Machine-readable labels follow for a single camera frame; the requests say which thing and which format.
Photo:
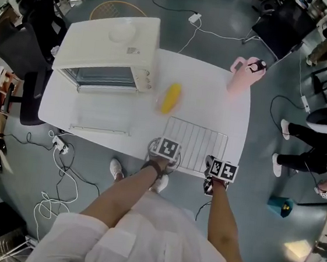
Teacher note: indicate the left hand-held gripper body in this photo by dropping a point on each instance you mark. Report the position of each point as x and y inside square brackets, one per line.
[168, 148]

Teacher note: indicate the brown wooden shelf unit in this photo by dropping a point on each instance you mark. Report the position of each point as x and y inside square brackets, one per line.
[1, 88]

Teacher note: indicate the black visitor chair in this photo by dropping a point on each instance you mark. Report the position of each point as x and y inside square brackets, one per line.
[284, 26]

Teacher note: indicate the wicker basket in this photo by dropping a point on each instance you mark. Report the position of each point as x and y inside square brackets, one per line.
[115, 9]

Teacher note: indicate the teal waste bin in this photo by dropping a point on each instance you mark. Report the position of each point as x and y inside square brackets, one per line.
[278, 206]

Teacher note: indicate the white power adapter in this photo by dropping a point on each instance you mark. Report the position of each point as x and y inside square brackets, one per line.
[195, 17]
[305, 104]

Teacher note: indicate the black mesh office chair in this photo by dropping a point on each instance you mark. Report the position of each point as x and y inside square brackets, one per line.
[44, 14]
[17, 52]

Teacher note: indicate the black wristwatch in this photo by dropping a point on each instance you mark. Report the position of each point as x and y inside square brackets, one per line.
[153, 167]

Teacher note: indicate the yellow corn cob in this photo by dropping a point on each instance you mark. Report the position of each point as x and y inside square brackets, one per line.
[171, 97]

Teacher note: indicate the pale pink plate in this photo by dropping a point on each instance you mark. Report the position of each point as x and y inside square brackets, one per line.
[158, 103]

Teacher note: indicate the white power strip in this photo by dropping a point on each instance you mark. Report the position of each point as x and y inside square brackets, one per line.
[60, 145]

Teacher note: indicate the person's left forearm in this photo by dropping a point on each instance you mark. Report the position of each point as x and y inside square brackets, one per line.
[121, 196]

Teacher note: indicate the white sneaker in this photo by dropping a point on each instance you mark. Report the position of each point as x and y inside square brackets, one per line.
[161, 183]
[116, 169]

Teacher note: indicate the cream toaster oven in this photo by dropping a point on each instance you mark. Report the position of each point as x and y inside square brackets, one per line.
[96, 52]

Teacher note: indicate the black white-rimmed backpack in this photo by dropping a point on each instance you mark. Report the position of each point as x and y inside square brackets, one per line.
[326, 118]

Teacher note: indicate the white shirt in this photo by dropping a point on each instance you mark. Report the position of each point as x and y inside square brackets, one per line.
[153, 243]

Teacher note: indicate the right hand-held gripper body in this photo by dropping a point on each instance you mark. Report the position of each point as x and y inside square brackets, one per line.
[223, 171]

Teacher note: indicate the person's right forearm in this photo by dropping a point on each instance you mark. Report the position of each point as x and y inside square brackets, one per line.
[223, 222]

